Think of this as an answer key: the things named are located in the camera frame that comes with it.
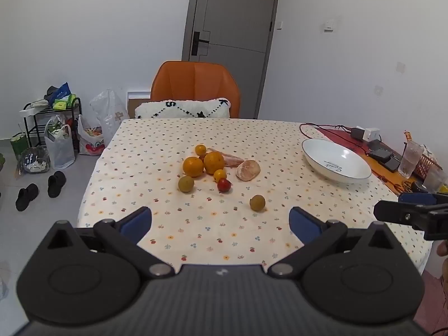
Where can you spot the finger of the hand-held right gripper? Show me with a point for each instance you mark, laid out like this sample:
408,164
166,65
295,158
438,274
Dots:
395,211
418,197

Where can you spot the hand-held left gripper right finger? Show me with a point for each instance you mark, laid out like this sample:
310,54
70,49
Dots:
303,226

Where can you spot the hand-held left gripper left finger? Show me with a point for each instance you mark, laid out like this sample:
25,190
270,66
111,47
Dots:
135,223

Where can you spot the yellow-green round fruit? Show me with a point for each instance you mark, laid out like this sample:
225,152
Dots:
257,203
186,183

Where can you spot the white oval bowl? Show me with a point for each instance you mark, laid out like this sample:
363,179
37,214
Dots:
336,161

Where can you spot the peeled pomelo chunk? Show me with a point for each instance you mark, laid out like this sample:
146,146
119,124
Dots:
248,170

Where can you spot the large orange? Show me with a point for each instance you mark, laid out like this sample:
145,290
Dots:
193,166
214,162

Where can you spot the red and yellow tomato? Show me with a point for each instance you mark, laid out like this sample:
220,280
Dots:
224,185

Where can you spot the small yellow citrus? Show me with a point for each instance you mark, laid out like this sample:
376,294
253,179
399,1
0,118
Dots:
220,175

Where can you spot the small orange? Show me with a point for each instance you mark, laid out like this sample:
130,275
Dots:
200,149

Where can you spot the person's right hand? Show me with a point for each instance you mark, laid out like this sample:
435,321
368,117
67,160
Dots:
443,248

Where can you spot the clear drinking glass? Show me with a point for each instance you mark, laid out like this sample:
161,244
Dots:
434,179
410,159

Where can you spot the black flat device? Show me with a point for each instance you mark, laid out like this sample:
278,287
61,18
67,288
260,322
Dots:
379,154
392,163

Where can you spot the red yellow snack packet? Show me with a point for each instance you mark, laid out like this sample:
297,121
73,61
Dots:
407,136

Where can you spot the white adapter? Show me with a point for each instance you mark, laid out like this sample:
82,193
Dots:
371,134

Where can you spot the person's pink clothing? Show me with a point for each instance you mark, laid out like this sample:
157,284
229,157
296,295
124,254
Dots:
435,301

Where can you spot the floral tablecloth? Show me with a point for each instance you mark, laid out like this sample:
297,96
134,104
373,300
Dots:
157,147

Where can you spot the black charger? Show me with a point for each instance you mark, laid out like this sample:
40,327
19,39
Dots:
357,133

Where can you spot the white bag red print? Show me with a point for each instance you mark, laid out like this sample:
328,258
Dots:
90,140

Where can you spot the white plastic bag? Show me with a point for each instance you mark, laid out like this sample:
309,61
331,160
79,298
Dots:
59,145

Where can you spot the clear plastic bag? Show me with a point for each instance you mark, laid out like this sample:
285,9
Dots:
108,112

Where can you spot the transparent bag with shoes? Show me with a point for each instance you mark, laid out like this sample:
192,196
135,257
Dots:
34,159

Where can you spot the white cushion black pattern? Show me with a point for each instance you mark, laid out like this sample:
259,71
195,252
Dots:
182,109

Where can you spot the white framed board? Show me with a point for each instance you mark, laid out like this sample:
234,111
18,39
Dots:
138,95

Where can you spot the green packet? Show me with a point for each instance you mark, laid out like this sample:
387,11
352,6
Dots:
64,101

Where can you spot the black shelf rack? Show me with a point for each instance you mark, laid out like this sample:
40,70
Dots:
31,126

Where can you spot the green carton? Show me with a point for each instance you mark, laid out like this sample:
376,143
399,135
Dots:
17,143

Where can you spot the blue packet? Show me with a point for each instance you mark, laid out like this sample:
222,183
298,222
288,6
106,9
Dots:
61,92

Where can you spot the orange chair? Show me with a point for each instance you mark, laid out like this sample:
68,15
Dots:
196,80

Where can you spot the dark cloth item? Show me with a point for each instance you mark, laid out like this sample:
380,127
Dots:
51,91

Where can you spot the grey door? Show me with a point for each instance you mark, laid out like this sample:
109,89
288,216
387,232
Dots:
234,24

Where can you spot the white wall panel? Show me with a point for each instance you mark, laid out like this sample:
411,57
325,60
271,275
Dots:
328,26

